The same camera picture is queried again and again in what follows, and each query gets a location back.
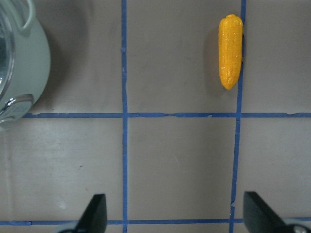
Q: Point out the yellow toy corn cob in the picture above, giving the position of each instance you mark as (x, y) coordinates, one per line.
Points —
(230, 34)

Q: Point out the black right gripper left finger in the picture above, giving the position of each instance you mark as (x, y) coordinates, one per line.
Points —
(94, 218)

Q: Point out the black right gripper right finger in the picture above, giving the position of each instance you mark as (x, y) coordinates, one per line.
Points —
(258, 216)

